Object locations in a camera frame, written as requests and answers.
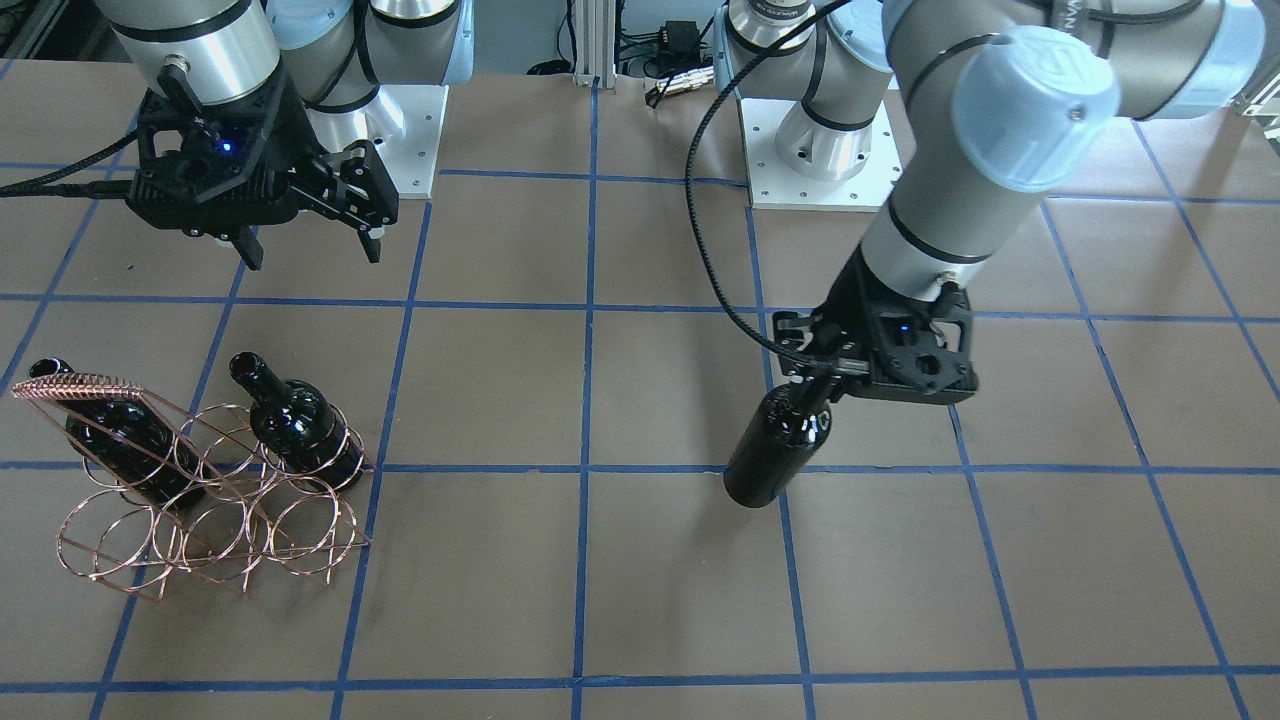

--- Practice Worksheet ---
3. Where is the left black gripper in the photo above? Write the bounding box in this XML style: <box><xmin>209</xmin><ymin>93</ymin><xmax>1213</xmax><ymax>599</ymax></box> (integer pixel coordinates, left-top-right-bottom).
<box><xmin>772</xmin><ymin>250</ymin><xmax>979</xmax><ymax>405</ymax></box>

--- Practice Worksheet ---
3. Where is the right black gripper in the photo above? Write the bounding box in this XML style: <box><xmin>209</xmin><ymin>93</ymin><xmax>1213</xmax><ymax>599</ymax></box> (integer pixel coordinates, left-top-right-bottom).
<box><xmin>125</xmin><ymin>90</ymin><xmax>401</xmax><ymax>272</ymax></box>

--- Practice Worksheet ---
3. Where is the dark wine bottle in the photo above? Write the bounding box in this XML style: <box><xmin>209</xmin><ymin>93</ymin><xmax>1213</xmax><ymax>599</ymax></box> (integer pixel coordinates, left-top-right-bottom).
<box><xmin>723</xmin><ymin>375</ymin><xmax>835</xmax><ymax>509</ymax></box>
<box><xmin>229</xmin><ymin>351</ymin><xmax>364</xmax><ymax>492</ymax></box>

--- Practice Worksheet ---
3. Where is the dark wine bottle far basket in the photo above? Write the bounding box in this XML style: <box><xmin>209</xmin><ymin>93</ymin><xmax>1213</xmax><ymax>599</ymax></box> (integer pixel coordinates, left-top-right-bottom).
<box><xmin>58</xmin><ymin>400</ymin><xmax>209</xmax><ymax>512</ymax></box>

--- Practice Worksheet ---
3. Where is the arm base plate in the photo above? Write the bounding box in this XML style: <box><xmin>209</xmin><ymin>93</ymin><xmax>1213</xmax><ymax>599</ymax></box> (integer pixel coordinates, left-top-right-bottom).
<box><xmin>308</xmin><ymin>85</ymin><xmax>451</xmax><ymax>200</ymax></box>
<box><xmin>739</xmin><ymin>97</ymin><xmax>905</xmax><ymax>213</ymax></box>

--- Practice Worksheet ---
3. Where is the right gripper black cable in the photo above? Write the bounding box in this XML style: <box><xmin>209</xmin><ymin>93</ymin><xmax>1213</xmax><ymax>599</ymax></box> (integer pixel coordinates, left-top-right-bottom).
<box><xmin>0</xmin><ymin>140</ymin><xmax>141</xmax><ymax>199</ymax></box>

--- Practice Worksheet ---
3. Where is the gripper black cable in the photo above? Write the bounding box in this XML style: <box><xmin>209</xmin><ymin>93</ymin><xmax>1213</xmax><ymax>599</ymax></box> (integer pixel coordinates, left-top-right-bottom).
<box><xmin>0</xmin><ymin>140</ymin><xmax>141</xmax><ymax>199</ymax></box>
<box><xmin>684</xmin><ymin>0</ymin><xmax>851</xmax><ymax>373</ymax></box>

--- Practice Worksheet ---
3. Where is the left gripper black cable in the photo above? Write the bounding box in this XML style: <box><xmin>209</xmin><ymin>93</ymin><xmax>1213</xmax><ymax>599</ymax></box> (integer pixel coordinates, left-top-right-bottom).
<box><xmin>684</xmin><ymin>0</ymin><xmax>851</xmax><ymax>373</ymax></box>

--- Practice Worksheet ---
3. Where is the copper wire wine basket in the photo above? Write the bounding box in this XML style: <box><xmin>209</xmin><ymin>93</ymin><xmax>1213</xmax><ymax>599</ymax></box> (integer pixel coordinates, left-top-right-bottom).
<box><xmin>12</xmin><ymin>373</ymin><xmax>370</xmax><ymax>602</ymax></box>

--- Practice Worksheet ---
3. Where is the aluminium frame post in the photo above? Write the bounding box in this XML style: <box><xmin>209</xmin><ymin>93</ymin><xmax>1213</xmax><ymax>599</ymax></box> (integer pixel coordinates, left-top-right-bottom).
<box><xmin>570</xmin><ymin>0</ymin><xmax>618</xmax><ymax>91</ymax></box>

